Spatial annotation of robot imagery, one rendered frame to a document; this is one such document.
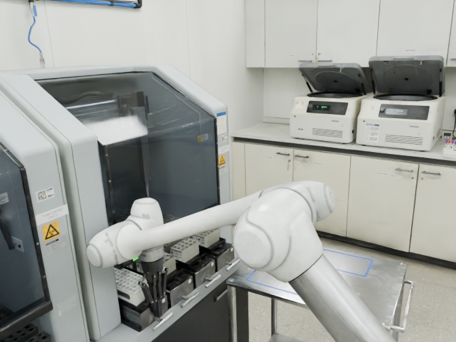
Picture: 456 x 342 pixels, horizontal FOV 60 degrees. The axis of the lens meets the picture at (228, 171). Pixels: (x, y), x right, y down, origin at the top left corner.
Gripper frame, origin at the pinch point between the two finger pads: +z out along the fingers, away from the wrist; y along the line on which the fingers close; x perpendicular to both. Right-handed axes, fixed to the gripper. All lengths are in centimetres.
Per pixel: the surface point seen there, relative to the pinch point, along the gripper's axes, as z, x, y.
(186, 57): -85, -120, -169
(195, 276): 0.5, -1.4, -23.9
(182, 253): -7.4, -9.0, -25.1
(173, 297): 2.3, -1.5, -10.0
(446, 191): 18, 67, -229
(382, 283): -1, 65, -54
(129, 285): -6.4, -11.4, 1.7
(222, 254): -0.2, -1.4, -43.3
